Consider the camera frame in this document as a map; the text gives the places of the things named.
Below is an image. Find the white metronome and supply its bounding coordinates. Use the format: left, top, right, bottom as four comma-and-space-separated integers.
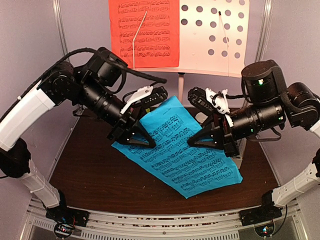
231, 138, 247, 169

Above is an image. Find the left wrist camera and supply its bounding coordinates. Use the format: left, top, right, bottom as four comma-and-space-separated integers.
88, 48, 169, 112

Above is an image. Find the white and navy bowl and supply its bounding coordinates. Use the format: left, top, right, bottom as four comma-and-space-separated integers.
195, 112, 208, 124

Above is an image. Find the red sheet music page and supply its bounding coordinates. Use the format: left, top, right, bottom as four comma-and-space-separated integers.
108, 0, 180, 69

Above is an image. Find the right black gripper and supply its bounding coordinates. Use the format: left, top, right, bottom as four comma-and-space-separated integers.
186, 99, 286, 157

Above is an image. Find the blue felt sheet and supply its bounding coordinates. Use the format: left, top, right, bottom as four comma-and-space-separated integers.
112, 96, 243, 199

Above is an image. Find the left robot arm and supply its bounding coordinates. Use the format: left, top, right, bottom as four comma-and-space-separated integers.
0, 60, 156, 222

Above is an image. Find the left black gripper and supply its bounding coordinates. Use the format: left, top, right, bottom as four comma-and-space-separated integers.
76, 76, 159, 149

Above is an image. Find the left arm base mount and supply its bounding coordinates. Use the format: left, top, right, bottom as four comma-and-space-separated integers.
45, 207, 90, 240

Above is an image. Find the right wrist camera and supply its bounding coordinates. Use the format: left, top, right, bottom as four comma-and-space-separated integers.
187, 59, 286, 116

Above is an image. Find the aluminium front rail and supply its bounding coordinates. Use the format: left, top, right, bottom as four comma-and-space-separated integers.
19, 197, 308, 240

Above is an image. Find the pink music stand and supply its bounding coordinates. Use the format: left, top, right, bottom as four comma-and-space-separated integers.
109, 0, 251, 111

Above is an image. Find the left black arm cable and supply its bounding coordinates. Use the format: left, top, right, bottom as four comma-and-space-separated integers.
14, 46, 168, 101

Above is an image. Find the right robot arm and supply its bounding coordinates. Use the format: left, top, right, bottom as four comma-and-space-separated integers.
187, 81, 320, 221

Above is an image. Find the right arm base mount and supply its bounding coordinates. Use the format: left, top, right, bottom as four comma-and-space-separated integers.
239, 206, 282, 239

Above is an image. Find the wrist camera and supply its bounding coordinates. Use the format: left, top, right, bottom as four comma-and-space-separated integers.
187, 59, 286, 116
88, 48, 169, 112

